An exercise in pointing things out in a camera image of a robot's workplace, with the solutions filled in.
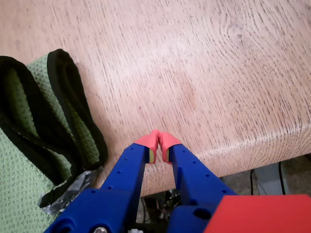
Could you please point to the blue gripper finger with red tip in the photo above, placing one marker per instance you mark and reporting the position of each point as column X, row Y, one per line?
column 192, row 174
column 126, row 167

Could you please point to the green cloth with black trim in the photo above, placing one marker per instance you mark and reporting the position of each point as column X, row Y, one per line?
column 22, row 165

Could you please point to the crumpled grey tape piece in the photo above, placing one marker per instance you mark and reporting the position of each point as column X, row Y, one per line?
column 75, row 187

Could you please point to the grey box under table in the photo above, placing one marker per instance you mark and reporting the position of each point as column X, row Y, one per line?
column 267, row 179

